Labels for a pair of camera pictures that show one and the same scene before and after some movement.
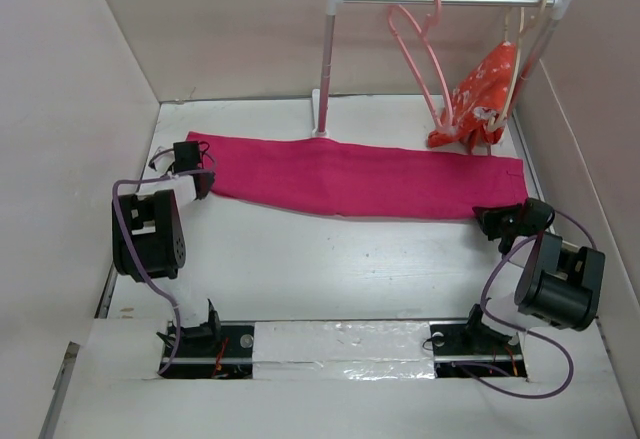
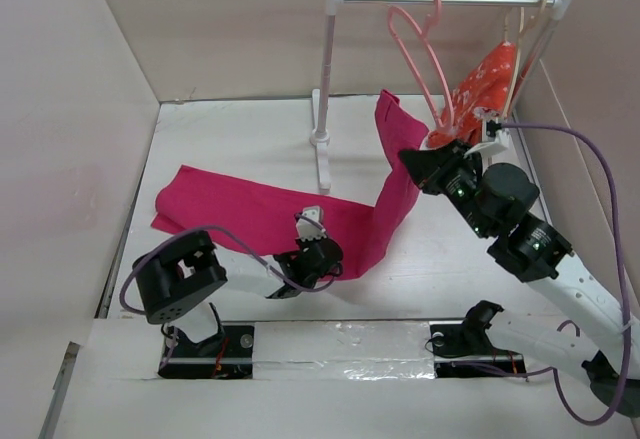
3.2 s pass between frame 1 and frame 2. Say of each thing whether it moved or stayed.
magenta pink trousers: moved
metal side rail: stayed
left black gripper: moved
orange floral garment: stayed
